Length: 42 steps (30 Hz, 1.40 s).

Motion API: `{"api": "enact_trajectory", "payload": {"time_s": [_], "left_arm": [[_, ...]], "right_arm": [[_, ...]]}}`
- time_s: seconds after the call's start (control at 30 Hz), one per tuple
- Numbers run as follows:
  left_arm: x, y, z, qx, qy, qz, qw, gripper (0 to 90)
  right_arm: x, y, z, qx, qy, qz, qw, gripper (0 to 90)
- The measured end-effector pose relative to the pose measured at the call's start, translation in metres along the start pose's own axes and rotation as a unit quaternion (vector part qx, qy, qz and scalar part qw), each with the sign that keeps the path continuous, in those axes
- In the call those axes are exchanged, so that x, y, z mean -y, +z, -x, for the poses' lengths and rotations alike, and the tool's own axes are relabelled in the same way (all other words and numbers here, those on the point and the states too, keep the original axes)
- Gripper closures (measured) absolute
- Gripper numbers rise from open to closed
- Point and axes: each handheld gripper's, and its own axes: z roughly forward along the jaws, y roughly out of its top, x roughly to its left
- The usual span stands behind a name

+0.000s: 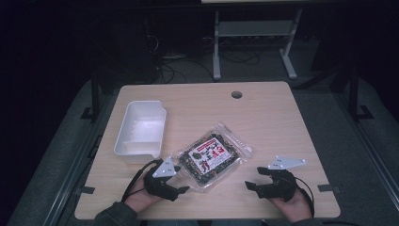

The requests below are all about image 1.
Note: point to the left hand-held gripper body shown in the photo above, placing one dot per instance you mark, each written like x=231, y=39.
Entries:
x=160, y=185

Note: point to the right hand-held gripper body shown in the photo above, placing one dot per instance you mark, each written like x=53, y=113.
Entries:
x=279, y=186

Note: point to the clear packet with red-white label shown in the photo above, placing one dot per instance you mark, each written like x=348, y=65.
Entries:
x=210, y=157

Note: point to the white plastic bin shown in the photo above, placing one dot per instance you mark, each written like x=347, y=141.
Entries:
x=141, y=132

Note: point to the person's left hand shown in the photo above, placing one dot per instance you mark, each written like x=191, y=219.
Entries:
x=139, y=199

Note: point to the person's right hand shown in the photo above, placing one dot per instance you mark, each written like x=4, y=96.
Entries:
x=293, y=207

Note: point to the black metal stand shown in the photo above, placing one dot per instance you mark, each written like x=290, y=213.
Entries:
x=95, y=94
x=354, y=94

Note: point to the white metal table frame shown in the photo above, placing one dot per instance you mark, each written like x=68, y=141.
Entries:
x=254, y=29

